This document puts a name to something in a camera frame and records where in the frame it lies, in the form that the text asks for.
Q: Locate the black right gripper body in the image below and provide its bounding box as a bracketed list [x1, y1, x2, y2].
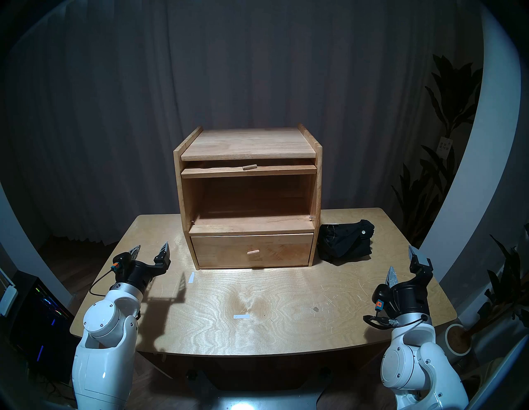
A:
[390, 273, 433, 322]

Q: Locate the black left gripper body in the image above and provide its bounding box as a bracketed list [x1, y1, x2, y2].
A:
[119, 264, 167, 295]

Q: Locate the black shirt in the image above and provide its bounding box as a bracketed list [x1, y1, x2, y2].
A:
[317, 219, 375, 265]

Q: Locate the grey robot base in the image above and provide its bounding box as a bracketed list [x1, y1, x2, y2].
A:
[198, 389, 331, 410]

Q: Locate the small dark leafy plant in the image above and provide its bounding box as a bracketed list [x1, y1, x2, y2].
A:
[471, 223, 529, 335]

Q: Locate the black computer tower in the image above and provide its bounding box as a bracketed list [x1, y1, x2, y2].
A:
[8, 271, 79, 383]

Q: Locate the white curved arch panel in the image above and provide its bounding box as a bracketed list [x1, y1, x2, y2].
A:
[419, 4, 522, 281]
[0, 182, 73, 308]

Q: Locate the white box device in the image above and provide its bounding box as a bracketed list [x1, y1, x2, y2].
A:
[0, 269, 18, 317]

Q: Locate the wooden cabinet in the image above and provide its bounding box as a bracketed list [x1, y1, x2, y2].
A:
[174, 123, 323, 270]

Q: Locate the grey curtain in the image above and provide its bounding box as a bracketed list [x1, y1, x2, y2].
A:
[8, 0, 484, 248]

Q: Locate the tall dark leafy plant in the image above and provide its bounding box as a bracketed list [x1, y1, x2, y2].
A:
[391, 54, 484, 248]

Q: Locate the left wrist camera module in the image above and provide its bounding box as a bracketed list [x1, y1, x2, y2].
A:
[112, 253, 133, 274]

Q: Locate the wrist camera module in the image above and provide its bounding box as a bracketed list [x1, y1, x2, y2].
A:
[112, 253, 133, 274]
[371, 284, 391, 317]

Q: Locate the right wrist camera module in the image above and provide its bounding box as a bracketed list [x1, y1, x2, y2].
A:
[371, 284, 391, 317]

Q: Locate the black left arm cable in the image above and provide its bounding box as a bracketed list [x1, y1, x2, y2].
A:
[90, 268, 118, 297]

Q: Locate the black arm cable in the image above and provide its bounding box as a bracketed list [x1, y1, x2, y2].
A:
[90, 268, 118, 297]
[363, 313, 429, 330]

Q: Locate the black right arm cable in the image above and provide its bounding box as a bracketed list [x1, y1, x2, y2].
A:
[363, 313, 429, 330]

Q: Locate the wooden drawer with peg handle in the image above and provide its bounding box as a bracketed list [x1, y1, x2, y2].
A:
[191, 234, 315, 268]

